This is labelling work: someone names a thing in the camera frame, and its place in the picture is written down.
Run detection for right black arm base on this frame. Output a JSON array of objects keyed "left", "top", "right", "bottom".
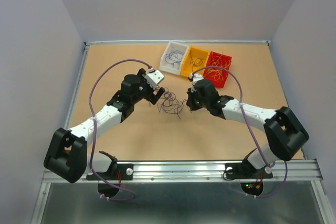
[{"left": 222, "top": 151, "right": 273, "bottom": 181}]

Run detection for yellow plastic bin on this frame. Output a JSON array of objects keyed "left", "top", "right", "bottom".
[{"left": 180, "top": 46, "right": 210, "bottom": 78}]

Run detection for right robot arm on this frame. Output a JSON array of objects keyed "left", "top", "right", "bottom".
[{"left": 186, "top": 79, "right": 309, "bottom": 177}]

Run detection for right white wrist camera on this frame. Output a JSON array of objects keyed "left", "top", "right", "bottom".
[{"left": 188, "top": 72, "right": 204, "bottom": 86}]

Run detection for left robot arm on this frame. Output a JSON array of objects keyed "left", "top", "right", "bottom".
[{"left": 44, "top": 68, "right": 165, "bottom": 183}]

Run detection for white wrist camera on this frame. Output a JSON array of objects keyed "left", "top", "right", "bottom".
[
  {"left": 188, "top": 72, "right": 204, "bottom": 86},
  {"left": 145, "top": 68, "right": 164, "bottom": 89}
]

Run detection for dark purple thin wires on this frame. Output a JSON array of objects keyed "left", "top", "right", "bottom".
[{"left": 189, "top": 49, "right": 205, "bottom": 67}]

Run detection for blue thin wire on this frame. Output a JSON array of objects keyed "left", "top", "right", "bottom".
[{"left": 165, "top": 48, "right": 184, "bottom": 69}]

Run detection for thin wire bundle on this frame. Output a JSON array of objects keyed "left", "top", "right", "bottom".
[{"left": 148, "top": 91, "right": 188, "bottom": 119}]

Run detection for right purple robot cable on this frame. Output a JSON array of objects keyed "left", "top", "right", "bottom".
[{"left": 191, "top": 67, "right": 288, "bottom": 199}]

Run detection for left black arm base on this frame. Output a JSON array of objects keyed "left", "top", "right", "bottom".
[{"left": 98, "top": 163, "right": 134, "bottom": 181}]

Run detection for white plastic bin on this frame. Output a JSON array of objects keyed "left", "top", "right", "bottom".
[{"left": 159, "top": 41, "right": 189, "bottom": 76}]

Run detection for red plastic bin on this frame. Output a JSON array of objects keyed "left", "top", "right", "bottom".
[{"left": 203, "top": 51, "right": 232, "bottom": 88}]

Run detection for aluminium front rail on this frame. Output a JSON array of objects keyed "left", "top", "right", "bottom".
[{"left": 41, "top": 158, "right": 323, "bottom": 183}]

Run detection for yellow thin wires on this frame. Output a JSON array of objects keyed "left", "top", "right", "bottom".
[{"left": 204, "top": 52, "right": 232, "bottom": 82}]

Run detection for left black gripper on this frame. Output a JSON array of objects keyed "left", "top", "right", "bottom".
[{"left": 131, "top": 69, "right": 164, "bottom": 105}]

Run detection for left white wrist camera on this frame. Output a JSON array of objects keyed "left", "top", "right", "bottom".
[{"left": 145, "top": 68, "right": 164, "bottom": 89}]

